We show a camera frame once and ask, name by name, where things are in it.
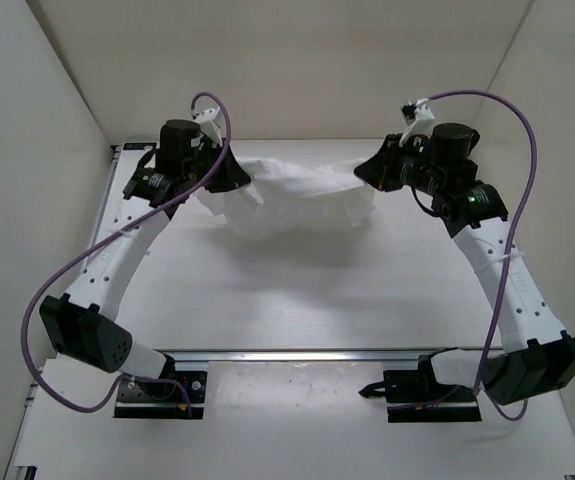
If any aluminium table rail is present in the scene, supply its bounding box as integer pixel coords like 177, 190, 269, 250
165, 348, 432, 363

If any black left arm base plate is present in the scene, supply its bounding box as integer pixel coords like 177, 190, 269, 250
114, 368, 208, 420

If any dark label sticker left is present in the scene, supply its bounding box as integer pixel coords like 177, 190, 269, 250
122, 142, 157, 151

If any white pleated skirt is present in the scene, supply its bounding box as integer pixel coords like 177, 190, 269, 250
197, 157, 375, 239

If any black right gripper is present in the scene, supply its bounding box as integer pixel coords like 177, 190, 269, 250
354, 135, 444, 198

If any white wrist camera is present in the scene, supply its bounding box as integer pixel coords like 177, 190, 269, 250
191, 107, 223, 146
399, 98, 435, 147

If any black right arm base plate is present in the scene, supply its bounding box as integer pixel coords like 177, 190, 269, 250
358, 368, 482, 424

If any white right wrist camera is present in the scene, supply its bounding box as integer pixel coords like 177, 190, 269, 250
399, 98, 435, 147

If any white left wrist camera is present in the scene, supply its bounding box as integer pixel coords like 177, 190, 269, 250
191, 107, 223, 146

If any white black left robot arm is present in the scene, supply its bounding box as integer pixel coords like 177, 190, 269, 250
39, 109, 250, 398

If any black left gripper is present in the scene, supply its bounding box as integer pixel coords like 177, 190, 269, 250
190, 132, 254, 188

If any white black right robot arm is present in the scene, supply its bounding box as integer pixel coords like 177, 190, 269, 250
354, 123, 575, 405

